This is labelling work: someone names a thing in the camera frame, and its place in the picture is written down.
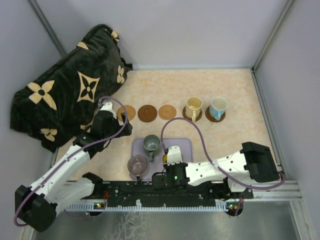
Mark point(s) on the white mug blue handle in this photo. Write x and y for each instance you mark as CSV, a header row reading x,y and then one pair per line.
x,y
218,107

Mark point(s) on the grey green mug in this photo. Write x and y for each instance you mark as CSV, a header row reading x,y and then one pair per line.
x,y
151,145

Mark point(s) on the dark wooden coaster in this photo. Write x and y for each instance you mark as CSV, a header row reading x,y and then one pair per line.
x,y
147,113
184,113
212,119

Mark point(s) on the woven rattan coaster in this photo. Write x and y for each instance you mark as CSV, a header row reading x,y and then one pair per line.
x,y
167,112
131,112

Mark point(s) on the lavender plastic tray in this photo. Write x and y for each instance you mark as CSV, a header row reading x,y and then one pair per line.
x,y
157,165

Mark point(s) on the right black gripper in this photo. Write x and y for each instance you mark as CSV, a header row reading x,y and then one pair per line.
x,y
168,167

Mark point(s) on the cream mug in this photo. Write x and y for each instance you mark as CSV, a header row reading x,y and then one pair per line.
x,y
193,106

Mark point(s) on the yellow glass mug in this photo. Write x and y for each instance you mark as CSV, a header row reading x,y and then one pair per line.
x,y
165,159

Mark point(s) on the purple glass mug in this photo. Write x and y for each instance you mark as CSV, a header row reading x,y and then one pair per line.
x,y
137,167

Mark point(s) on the black floral plush blanket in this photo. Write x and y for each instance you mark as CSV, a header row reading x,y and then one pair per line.
x,y
61,102

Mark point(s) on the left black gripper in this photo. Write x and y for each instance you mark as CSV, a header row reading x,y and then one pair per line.
x,y
127,130

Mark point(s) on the aluminium frame rail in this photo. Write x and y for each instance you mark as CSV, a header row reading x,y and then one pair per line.
x,y
286,192

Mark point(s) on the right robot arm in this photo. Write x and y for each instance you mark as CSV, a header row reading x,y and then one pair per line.
x,y
252,167

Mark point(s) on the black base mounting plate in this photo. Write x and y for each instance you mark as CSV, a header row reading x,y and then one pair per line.
x,y
126,193

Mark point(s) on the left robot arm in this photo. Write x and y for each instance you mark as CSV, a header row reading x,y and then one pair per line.
x,y
39,204

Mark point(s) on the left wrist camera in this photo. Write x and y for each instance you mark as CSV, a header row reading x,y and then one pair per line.
x,y
107,106

